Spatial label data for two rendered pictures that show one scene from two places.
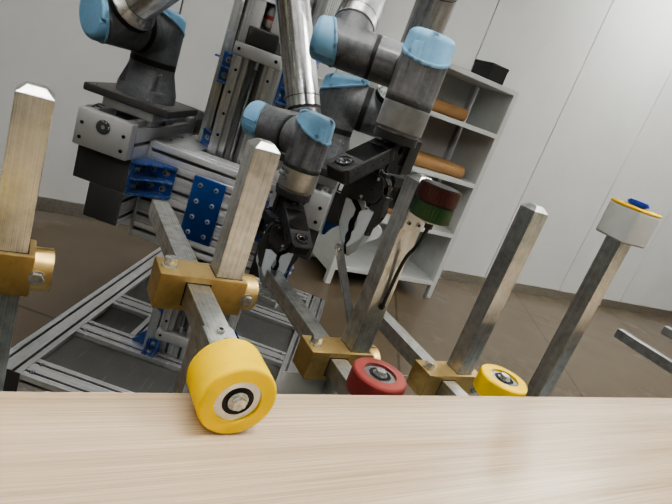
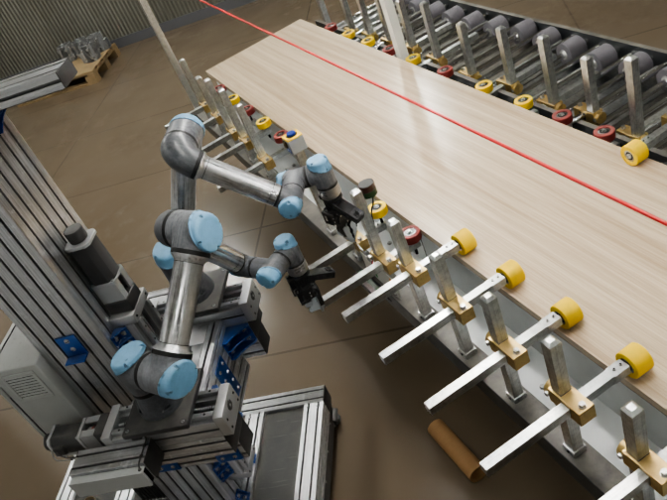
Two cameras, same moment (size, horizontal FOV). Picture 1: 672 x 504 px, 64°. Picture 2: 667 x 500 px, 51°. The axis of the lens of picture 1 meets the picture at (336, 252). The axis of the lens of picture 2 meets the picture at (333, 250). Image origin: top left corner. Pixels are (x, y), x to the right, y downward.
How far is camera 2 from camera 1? 2.33 m
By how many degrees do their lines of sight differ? 65
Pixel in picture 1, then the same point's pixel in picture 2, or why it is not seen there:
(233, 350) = (462, 234)
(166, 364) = (252, 482)
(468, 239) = not seen: outside the picture
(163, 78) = not seen: hidden behind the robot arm
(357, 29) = (294, 189)
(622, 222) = (300, 143)
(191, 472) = (490, 244)
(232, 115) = not seen: hidden behind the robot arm
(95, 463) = (501, 256)
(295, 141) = (296, 253)
